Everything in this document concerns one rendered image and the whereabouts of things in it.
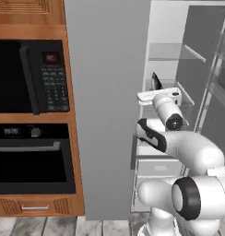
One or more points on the black microwave oven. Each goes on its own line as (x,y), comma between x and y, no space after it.
(13,76)

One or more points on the wooden cupboard door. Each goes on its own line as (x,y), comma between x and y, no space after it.
(25,9)

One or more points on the dark grey fish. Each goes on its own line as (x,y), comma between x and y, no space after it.
(156,82)

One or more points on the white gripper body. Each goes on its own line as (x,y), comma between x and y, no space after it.
(146,96)

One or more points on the grey oven knob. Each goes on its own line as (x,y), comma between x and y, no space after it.
(35,132)

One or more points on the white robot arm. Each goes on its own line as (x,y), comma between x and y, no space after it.
(197,150)

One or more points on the wooden drawer front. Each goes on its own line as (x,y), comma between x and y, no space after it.
(6,206)

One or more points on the grey fridge door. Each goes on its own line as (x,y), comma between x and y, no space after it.
(195,30)

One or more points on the wooden appliance cabinet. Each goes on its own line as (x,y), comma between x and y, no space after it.
(75,123)

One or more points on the black built-in oven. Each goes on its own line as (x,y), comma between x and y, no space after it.
(28,169)

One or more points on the grey fridge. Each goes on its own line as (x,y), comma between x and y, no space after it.
(105,107)

